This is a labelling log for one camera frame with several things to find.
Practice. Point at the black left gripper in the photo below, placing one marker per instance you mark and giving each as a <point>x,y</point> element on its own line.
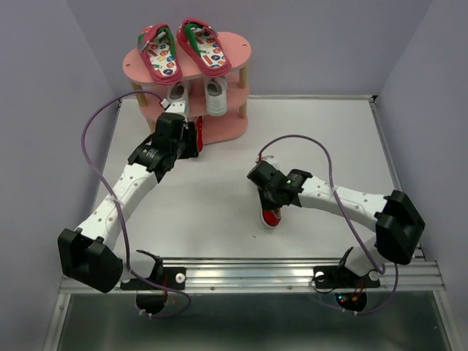
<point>189,133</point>

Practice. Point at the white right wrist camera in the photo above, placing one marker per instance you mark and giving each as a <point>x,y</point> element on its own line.
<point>271,159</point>

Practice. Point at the white sneaker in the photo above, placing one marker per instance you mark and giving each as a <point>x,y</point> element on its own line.
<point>216,95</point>
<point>178,94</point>

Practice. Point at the pink three-tier shoe shelf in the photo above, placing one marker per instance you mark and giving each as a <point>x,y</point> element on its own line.
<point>215,129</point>

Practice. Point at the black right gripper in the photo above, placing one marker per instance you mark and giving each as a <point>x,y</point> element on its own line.
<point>267,204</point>

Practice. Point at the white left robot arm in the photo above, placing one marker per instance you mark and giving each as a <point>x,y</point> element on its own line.
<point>86,253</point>

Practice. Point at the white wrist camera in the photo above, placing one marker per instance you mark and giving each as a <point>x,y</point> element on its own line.
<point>180,107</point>
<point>271,159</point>

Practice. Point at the pink patterned sandal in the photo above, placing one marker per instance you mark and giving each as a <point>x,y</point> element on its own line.
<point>201,42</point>
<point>157,49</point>

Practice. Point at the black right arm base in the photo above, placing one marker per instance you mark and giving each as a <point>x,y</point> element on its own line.
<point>349,289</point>

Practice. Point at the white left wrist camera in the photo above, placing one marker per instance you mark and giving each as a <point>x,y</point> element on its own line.
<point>180,107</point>

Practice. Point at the red sneaker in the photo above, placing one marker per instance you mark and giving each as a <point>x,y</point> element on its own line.
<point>199,129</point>
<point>271,217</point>

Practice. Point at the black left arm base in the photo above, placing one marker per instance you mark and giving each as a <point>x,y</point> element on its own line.
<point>156,303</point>

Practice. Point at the aluminium front mounting rail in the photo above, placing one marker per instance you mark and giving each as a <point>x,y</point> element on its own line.
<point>237,276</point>

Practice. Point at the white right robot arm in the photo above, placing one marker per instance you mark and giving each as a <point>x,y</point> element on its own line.
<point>395,221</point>

